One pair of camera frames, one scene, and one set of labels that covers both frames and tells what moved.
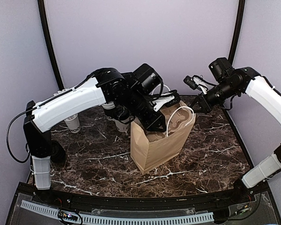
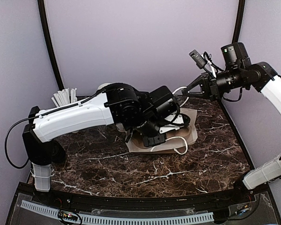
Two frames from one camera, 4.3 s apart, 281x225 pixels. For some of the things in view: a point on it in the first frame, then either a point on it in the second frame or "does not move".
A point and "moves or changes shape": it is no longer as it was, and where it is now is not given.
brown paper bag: (150, 150) moves or changes shape
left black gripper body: (138, 103) → (149, 140)
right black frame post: (241, 4) does not move
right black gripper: (206, 106) → (210, 88)
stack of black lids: (58, 153) does not move
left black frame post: (42, 16) does not move
